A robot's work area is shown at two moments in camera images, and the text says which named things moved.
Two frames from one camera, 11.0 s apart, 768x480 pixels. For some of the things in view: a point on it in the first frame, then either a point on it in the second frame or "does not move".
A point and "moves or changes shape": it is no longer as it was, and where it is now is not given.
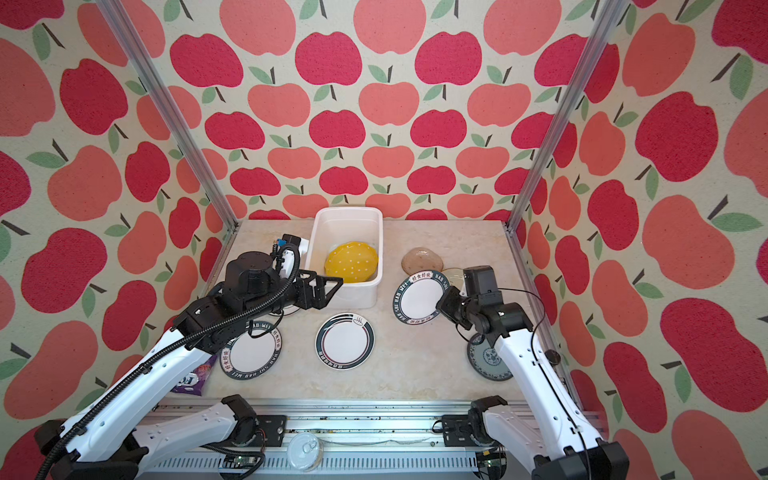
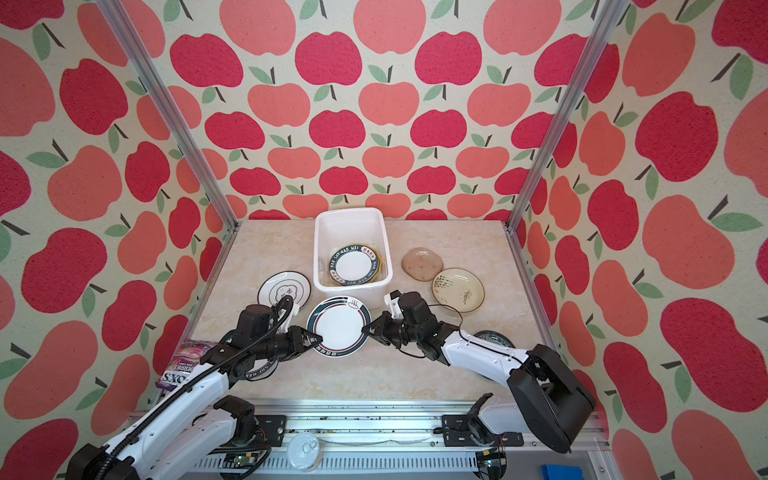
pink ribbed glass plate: (421, 259) does not move
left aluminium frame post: (128, 36) does not move
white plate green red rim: (345, 341) moves or changes shape
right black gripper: (445, 302) → (376, 331)
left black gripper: (310, 301) → (305, 334)
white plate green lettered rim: (416, 297) → (354, 265)
